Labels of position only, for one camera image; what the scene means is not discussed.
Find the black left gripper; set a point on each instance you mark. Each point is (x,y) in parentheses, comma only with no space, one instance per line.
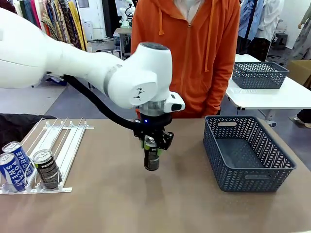
(155,123)

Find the white side table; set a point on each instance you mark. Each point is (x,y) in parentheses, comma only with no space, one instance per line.
(267,98)

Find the blue Pocari Sweat can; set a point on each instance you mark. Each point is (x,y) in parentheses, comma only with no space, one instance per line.
(22,155)
(12,173)

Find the cardboard box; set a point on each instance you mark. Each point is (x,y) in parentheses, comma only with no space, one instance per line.
(300,70)

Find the hanging blue shirt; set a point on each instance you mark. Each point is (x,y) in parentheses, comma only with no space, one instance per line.
(247,19)

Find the white floor appliance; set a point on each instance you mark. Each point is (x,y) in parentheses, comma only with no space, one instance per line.
(87,30)

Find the grey plastic lattice basket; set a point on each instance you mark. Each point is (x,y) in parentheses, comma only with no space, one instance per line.
(243,150)
(257,80)

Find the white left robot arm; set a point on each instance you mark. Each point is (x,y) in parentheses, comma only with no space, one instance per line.
(73,63)

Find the person in orange hoodie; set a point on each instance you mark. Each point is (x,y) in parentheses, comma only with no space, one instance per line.
(194,60)

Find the black plastic stool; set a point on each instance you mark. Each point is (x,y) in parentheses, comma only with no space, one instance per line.
(281,40)

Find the black cloth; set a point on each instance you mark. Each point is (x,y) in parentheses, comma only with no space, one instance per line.
(12,131)

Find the mannequin in grey-green dress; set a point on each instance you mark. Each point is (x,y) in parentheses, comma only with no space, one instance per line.
(303,41)

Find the black Pepsi can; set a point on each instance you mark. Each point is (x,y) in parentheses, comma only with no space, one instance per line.
(47,170)
(151,161)

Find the black garment stand pole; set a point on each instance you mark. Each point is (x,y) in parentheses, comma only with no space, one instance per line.
(250,26)

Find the hanging white shirt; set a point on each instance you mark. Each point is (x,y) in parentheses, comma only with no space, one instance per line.
(271,19)

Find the grey background workbench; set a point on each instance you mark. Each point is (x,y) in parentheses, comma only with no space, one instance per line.
(124,31)

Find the rack of colourful fabrics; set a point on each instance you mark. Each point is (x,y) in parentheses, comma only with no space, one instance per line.
(70,24)

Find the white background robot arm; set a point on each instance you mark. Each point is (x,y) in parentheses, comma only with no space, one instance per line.
(125,14)

